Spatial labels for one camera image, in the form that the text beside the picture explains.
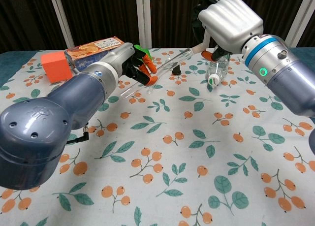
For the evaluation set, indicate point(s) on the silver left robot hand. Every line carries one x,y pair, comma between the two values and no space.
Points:
120,58

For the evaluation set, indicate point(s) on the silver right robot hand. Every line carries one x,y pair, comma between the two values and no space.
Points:
231,21

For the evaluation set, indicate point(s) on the white rubber stopper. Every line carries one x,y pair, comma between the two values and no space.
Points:
198,49

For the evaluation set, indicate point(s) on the clear glass test tube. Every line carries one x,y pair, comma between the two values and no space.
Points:
177,58

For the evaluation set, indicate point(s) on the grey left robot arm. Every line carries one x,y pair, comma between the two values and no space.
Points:
37,127

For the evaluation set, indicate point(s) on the green toy building block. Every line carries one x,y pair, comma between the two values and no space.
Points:
141,48

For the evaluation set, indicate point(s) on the blue orange biscuit box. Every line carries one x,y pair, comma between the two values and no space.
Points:
91,51

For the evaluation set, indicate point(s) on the dark pleated curtain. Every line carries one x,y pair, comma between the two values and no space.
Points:
103,14

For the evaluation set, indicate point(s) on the clear plastic water bottle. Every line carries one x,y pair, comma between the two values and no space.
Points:
217,71

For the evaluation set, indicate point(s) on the black rubber dropper bulb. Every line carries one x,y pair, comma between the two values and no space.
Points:
176,71

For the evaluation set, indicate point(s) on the orange foam cube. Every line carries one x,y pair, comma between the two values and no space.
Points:
56,68

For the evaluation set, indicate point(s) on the orange fruit print tablecloth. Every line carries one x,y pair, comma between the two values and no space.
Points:
157,162

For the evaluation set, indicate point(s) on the white partition frame post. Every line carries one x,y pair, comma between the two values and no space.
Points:
144,19
61,21
299,14

